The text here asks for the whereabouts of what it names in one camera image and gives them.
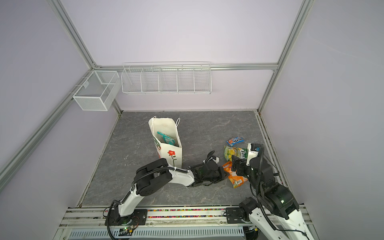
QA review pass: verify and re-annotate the long white wire basket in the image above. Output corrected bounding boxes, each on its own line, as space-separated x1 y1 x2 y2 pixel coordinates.
121 62 212 94

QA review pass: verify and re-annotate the green Fox's spring tea bag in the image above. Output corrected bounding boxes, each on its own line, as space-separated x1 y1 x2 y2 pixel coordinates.
224 146 248 161

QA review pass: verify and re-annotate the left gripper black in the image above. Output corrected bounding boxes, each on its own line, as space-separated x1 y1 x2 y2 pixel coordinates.
203 167 231 184

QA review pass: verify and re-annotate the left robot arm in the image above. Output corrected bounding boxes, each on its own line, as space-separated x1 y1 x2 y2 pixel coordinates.
105 151 229 227

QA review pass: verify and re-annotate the small white mesh basket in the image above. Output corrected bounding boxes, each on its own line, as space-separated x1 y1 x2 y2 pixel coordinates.
73 71 121 112

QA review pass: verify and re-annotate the orange Fox's fruits bag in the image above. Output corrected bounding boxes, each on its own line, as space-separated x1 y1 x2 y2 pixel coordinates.
223 161 248 189

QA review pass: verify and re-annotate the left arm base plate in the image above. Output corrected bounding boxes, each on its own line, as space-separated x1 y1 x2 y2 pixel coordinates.
105 209 148 226

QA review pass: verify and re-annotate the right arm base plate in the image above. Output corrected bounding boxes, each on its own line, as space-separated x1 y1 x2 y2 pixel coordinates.
224 207 249 224

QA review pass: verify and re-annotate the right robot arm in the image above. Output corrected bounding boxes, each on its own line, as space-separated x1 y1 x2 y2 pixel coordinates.
231 144 314 240

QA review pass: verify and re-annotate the white floral paper bag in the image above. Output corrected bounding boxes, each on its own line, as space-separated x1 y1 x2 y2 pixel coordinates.
149 116 183 168

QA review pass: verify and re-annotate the teal Fox's candy bag front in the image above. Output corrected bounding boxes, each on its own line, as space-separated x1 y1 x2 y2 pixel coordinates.
157 132 179 147

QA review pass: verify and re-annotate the blue M&M's packet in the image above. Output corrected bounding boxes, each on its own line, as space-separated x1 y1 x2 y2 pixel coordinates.
227 136 244 147

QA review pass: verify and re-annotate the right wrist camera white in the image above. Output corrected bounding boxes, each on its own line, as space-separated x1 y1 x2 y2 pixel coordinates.
247 143 262 166

